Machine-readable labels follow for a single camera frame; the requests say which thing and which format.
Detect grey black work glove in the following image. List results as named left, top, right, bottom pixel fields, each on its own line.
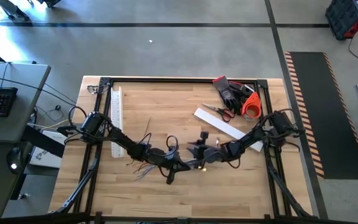
left=212, top=75, right=245, bottom=114
left=228, top=80, right=256, bottom=105

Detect grey desk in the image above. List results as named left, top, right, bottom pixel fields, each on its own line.
left=0, top=61, right=52, bottom=218

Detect red-handled scissors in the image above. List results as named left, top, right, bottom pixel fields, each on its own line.
left=201, top=103, right=236, bottom=123

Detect white cardboard box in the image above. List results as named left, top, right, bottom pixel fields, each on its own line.
left=28, top=129, right=65, bottom=169

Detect black aluminium table frame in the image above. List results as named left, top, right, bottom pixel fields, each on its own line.
left=50, top=77, right=315, bottom=224

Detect blue cable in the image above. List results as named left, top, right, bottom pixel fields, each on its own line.
left=131, top=159, right=160, bottom=182

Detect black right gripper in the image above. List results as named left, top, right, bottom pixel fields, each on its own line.
left=187, top=131, right=231, bottom=170

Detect black computer mouse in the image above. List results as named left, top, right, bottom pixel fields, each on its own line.
left=6, top=147, right=24, bottom=175

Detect white flat duct cover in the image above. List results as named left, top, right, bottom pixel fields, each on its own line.
left=193, top=107, right=264, bottom=153

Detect black red tool box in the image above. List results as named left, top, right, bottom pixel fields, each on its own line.
left=324, top=0, right=358, bottom=40

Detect clear safety glasses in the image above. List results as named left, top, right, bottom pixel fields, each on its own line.
left=86, top=83, right=102, bottom=95

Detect black office chair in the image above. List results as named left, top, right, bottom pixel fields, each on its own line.
left=0, top=0, right=62, bottom=22

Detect black hazard-striped floor mat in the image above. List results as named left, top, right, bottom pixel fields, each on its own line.
left=284, top=51, right=358, bottom=180

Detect white slotted cable duct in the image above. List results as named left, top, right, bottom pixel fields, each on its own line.
left=110, top=86, right=126, bottom=159

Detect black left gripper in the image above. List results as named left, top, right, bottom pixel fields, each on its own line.
left=160, top=154, right=193, bottom=185

